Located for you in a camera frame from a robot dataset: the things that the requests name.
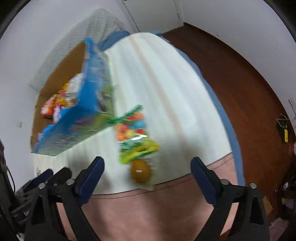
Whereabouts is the orange cartoon chips bag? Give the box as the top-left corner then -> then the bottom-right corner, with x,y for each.
41,93 -> 59,118

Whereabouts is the colourful candy bag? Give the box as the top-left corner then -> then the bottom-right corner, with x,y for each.
108,105 -> 159,164

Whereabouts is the yellow red noodle bag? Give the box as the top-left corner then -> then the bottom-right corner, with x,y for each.
53,73 -> 84,123

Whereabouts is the striped cream pink blanket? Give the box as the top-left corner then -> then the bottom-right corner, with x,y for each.
31,33 -> 237,240

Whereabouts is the cardboard milk box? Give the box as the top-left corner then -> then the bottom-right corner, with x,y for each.
31,38 -> 114,156

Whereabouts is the grey padded headboard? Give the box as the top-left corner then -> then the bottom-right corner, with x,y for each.
29,8 -> 125,91

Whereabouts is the white door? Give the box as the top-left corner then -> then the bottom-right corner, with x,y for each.
116,0 -> 183,33

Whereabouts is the wall socket left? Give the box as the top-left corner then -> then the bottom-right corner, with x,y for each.
16,121 -> 22,128

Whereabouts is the yellow tag cable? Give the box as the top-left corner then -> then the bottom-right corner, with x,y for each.
276,112 -> 290,143

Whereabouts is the wall power strip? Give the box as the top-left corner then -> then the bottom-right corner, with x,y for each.
288,98 -> 296,132

